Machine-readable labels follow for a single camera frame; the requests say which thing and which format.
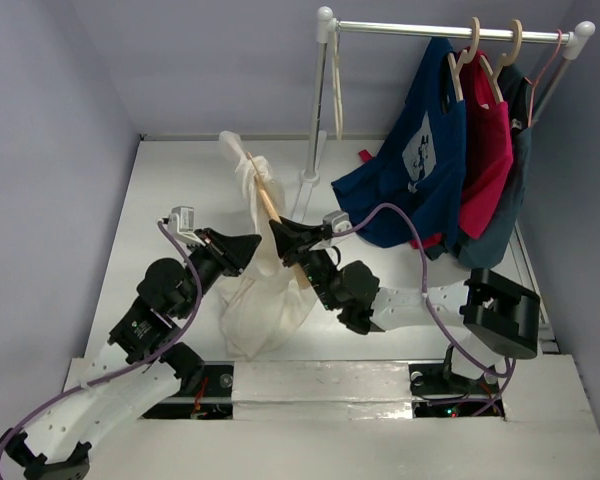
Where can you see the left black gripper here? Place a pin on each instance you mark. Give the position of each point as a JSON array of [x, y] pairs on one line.
[[233, 253]]

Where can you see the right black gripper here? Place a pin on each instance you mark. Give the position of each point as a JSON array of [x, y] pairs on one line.
[[306, 245]]

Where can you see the wooden hanger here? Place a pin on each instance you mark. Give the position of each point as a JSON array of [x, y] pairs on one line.
[[273, 215], [465, 57], [505, 59]]

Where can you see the white t shirt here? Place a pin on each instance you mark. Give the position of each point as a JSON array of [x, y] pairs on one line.
[[268, 302]]

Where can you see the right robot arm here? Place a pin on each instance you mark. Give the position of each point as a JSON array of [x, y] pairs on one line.
[[487, 319]]

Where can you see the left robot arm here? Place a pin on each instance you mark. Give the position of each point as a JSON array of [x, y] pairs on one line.
[[143, 361]]

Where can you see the blue t shirt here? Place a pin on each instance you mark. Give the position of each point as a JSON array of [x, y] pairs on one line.
[[421, 165]]

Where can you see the dark teal t shirt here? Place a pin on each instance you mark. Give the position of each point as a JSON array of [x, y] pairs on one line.
[[517, 170]]

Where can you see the red t shirt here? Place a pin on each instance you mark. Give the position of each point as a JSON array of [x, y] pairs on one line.
[[446, 158]]

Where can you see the wooden hanger under blue shirt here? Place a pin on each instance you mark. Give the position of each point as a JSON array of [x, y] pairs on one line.
[[465, 57]]

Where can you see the wooden hanger under red shirt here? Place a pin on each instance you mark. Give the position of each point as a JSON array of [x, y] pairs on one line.
[[505, 59]]

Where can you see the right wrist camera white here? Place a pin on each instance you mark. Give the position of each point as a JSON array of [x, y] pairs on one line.
[[336, 223]]

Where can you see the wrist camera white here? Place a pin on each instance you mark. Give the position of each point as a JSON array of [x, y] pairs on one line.
[[336, 223], [180, 222]]

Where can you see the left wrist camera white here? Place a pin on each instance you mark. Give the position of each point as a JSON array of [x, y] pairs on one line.
[[180, 222]]

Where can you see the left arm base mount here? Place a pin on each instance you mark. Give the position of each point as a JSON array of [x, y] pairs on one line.
[[210, 400]]

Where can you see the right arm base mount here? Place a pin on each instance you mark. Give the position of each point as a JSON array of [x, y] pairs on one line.
[[439, 393]]

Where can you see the pink wire hanger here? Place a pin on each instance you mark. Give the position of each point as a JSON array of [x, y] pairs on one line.
[[535, 83]]

